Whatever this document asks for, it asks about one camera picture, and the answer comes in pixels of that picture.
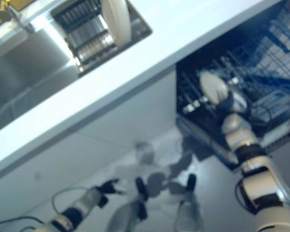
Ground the chrome pull-down kitchen faucet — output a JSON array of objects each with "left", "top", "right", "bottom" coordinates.
[{"left": 0, "top": 0, "right": 34, "bottom": 32}]

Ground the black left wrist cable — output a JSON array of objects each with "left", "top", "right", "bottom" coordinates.
[{"left": 0, "top": 185, "right": 98, "bottom": 232}]

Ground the open dishwasher with rack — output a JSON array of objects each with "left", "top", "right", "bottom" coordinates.
[{"left": 175, "top": 115, "right": 290, "bottom": 170}]

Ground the black robot foot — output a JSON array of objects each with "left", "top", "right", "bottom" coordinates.
[
  {"left": 186, "top": 174, "right": 197, "bottom": 194},
  {"left": 134, "top": 176, "right": 148, "bottom": 197}
]

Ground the cream ceramic plate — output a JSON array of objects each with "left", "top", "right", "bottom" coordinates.
[
  {"left": 199, "top": 72, "right": 230, "bottom": 105},
  {"left": 101, "top": 0, "right": 132, "bottom": 47}
]

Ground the black robot left foot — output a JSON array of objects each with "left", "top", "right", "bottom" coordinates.
[{"left": 134, "top": 176, "right": 148, "bottom": 197}]

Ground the dishwasher wire rack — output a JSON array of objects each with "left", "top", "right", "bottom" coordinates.
[
  {"left": 175, "top": 55, "right": 290, "bottom": 136},
  {"left": 267, "top": 0, "right": 290, "bottom": 54}
]

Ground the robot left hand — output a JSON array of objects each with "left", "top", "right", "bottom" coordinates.
[{"left": 96, "top": 178, "right": 126, "bottom": 195}]

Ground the grey robot right leg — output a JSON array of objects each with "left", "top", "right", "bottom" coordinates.
[{"left": 177, "top": 192, "right": 205, "bottom": 232}]

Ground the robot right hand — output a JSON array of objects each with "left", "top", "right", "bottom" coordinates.
[{"left": 209, "top": 90, "right": 247, "bottom": 115}]

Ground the black dish drying rack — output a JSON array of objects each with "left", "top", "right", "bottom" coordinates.
[{"left": 50, "top": 0, "right": 153, "bottom": 76}]

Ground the black robot right foot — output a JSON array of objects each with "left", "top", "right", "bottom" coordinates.
[{"left": 186, "top": 174, "right": 197, "bottom": 194}]

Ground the stainless steel sink basin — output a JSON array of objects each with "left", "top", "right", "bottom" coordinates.
[{"left": 0, "top": 0, "right": 155, "bottom": 131}]

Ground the dishwasher upper wire rack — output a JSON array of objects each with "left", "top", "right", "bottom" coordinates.
[{"left": 267, "top": 0, "right": 290, "bottom": 54}]

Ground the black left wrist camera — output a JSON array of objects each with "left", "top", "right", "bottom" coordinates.
[{"left": 97, "top": 196, "right": 109, "bottom": 209}]

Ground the dishwasher lower wire rack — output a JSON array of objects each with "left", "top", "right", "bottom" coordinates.
[{"left": 175, "top": 55, "right": 290, "bottom": 136}]

